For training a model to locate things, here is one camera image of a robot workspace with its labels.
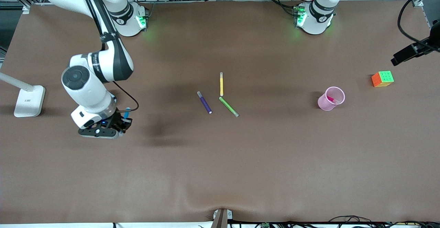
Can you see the white lamp stand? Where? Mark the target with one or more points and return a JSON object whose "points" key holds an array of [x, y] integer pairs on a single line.
{"points": [[29, 102]]}

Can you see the brown table mat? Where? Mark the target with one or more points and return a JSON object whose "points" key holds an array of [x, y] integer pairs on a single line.
{"points": [[220, 169]]}

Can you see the green marker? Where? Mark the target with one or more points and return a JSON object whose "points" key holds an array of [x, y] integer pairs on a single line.
{"points": [[228, 106]]}

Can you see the colourful puzzle cube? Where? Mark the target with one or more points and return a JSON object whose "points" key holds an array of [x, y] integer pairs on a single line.
{"points": [[382, 79]]}

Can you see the blue marker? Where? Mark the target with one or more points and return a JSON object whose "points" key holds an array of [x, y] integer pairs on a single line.
{"points": [[127, 112]]}

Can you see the translucent pink cup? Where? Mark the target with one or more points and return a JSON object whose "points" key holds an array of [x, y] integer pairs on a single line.
{"points": [[325, 106]]}

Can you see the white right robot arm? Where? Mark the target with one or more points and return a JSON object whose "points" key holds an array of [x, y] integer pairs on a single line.
{"points": [[86, 87]]}

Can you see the yellow marker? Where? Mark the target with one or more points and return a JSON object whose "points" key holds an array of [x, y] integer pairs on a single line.
{"points": [[221, 85]]}

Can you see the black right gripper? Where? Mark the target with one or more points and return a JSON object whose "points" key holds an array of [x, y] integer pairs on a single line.
{"points": [[118, 119]]}

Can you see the purple marker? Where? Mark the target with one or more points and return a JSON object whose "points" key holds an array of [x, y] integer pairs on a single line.
{"points": [[205, 103]]}

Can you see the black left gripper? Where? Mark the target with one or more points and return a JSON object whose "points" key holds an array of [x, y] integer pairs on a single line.
{"points": [[423, 45]]}

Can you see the pink marker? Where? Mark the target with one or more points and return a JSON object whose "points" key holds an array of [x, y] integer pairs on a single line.
{"points": [[332, 99]]}

